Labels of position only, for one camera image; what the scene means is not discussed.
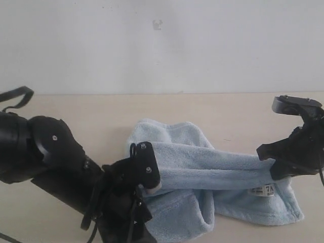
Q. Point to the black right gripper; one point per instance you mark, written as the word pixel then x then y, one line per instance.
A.
pixel 303 152

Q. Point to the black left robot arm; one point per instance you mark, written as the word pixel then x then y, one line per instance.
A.
pixel 43 151

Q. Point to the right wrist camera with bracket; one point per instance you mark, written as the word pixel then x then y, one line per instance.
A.
pixel 306 108

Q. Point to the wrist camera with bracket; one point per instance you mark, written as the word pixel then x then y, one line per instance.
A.
pixel 144 168
pixel 306 108

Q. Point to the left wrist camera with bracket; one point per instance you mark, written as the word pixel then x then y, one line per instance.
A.
pixel 144 168

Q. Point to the white care label tag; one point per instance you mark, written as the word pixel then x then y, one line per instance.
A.
pixel 263 191

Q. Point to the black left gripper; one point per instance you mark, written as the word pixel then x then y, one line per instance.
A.
pixel 117 207

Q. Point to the light blue fleece towel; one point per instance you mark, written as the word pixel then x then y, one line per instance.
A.
pixel 200 182

